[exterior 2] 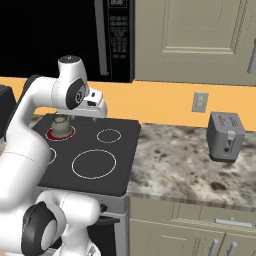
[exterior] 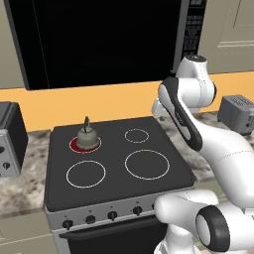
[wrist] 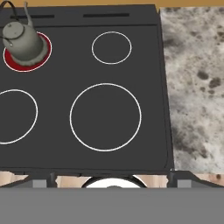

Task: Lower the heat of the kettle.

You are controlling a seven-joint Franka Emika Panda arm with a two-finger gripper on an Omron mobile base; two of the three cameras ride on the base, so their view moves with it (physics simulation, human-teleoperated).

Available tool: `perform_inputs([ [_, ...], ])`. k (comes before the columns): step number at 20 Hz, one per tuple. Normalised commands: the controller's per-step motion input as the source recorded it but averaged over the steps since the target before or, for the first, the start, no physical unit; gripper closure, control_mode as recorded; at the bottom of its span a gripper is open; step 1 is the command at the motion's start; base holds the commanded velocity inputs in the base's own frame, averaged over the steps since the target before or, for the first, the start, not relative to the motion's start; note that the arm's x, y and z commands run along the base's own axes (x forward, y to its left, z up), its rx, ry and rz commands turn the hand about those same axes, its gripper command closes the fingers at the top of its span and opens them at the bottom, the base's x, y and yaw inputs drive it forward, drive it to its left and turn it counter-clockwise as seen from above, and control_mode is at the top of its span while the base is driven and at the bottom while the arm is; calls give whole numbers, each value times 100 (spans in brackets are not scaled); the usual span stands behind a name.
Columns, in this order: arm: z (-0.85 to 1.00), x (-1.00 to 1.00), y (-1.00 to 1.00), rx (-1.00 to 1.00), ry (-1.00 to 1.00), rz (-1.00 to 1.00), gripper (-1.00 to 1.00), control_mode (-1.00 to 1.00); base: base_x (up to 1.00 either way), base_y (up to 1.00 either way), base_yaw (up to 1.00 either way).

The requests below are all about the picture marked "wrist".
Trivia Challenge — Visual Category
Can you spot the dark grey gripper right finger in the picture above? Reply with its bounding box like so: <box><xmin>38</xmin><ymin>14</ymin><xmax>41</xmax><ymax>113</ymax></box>
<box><xmin>167</xmin><ymin>171</ymin><xmax>215</xmax><ymax>189</ymax></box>

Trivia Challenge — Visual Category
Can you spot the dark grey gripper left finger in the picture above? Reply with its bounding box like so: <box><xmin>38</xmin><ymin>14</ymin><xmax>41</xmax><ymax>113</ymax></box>
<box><xmin>10</xmin><ymin>171</ymin><xmax>57</xmax><ymax>189</ymax></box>

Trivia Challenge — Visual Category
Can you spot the grey metal kettle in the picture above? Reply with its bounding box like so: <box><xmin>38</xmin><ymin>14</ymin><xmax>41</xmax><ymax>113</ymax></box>
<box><xmin>0</xmin><ymin>0</ymin><xmax>50</xmax><ymax>67</ymax></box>

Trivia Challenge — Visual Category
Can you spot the dark grey hob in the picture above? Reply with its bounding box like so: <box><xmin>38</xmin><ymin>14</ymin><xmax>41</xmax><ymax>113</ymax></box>
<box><xmin>0</xmin><ymin>3</ymin><xmax>175</xmax><ymax>178</ymax></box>

